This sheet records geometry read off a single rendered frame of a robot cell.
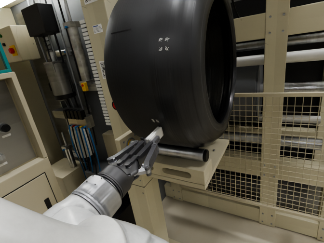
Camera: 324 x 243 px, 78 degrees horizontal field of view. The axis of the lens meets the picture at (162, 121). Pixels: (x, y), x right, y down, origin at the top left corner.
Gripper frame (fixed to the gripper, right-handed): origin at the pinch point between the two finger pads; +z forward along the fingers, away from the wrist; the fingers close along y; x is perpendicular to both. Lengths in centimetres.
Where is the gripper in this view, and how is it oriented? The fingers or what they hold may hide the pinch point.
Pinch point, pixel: (155, 137)
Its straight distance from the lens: 57.4
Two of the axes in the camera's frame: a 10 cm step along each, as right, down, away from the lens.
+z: 4.7, -4.8, 7.4
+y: -8.6, -0.6, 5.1
